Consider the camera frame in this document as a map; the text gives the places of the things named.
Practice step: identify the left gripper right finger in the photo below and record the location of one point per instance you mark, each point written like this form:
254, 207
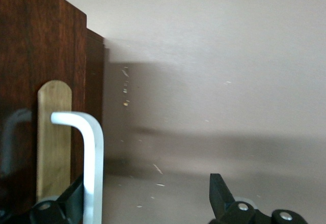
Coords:
229, 211

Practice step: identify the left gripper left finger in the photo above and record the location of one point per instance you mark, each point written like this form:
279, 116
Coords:
63, 208

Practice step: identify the dark brown wooden cabinet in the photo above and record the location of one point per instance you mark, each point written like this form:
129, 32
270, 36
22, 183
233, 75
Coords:
95, 81

